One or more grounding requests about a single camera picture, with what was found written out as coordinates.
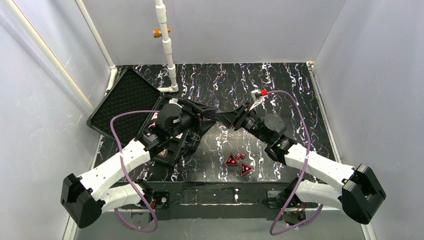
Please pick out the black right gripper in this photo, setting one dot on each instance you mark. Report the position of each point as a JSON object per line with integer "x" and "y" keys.
{"x": 238, "y": 119}

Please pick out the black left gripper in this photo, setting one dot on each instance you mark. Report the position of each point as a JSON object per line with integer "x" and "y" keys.
{"x": 197, "y": 114}

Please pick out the red dice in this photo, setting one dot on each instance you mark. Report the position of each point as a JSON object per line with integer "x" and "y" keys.
{"x": 240, "y": 156}

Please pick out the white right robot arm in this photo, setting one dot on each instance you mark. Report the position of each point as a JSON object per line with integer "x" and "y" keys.
{"x": 354, "y": 190}

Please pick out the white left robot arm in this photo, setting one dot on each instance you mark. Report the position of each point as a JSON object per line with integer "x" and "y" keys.
{"x": 108, "y": 186}

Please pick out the black poker set case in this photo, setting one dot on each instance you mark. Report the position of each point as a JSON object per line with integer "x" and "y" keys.
{"x": 133, "y": 115}

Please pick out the red triangular button left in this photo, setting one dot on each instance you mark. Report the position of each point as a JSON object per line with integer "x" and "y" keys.
{"x": 231, "y": 160}

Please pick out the red triangular button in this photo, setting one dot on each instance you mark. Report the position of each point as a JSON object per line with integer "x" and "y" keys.
{"x": 245, "y": 169}
{"x": 231, "y": 160}

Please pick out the red triangular button right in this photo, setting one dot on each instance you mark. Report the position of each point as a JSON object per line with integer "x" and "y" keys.
{"x": 245, "y": 169}

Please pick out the orange blue chip row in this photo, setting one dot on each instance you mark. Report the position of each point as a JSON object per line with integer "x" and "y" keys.
{"x": 163, "y": 154}

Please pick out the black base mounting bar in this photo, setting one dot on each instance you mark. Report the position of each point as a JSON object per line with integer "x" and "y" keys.
{"x": 213, "y": 200}

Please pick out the orange valve knob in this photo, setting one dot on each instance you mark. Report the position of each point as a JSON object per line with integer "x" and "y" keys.
{"x": 157, "y": 33}

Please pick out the white corner pipe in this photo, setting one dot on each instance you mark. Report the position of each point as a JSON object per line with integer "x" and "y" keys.
{"x": 112, "y": 67}

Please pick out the white PVC pipe stand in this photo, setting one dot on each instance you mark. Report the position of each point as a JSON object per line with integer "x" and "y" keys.
{"x": 167, "y": 46}

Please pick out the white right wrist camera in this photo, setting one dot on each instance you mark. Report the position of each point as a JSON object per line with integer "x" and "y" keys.
{"x": 258, "y": 97}

